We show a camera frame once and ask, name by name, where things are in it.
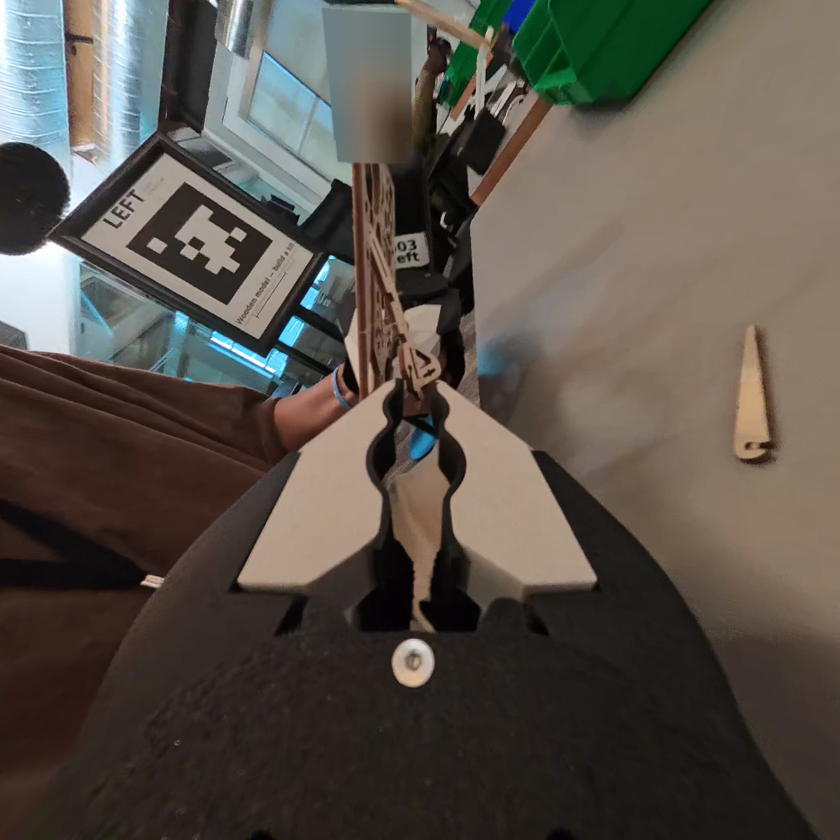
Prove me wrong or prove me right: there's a wooden wedge part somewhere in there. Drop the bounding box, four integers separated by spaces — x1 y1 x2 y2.
733 323 777 465

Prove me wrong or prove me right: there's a large green plastic bin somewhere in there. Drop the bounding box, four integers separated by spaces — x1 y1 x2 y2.
512 0 715 107

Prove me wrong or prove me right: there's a dark fuzzy round object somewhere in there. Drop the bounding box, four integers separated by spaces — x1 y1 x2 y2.
0 141 71 257

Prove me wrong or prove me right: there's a black lanyard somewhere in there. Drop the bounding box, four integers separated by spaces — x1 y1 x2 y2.
0 499 161 592

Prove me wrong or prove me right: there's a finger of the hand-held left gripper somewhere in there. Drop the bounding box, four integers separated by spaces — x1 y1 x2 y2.
402 303 455 360
343 307 363 399

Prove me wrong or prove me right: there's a small green plastic bin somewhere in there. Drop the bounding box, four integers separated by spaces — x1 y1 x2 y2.
441 0 500 106

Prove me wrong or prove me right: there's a person's left forearm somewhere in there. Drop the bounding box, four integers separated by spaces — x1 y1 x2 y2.
272 374 349 455

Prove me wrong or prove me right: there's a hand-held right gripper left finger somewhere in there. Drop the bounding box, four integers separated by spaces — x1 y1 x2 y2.
236 379 401 611

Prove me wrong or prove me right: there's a silver ventilation duct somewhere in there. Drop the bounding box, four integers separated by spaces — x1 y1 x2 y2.
0 0 72 142
105 0 164 142

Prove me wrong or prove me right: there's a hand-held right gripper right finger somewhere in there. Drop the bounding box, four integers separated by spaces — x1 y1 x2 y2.
428 381 599 603

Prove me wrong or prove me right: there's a framed printed marker sign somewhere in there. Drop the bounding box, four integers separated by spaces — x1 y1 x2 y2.
51 130 329 358

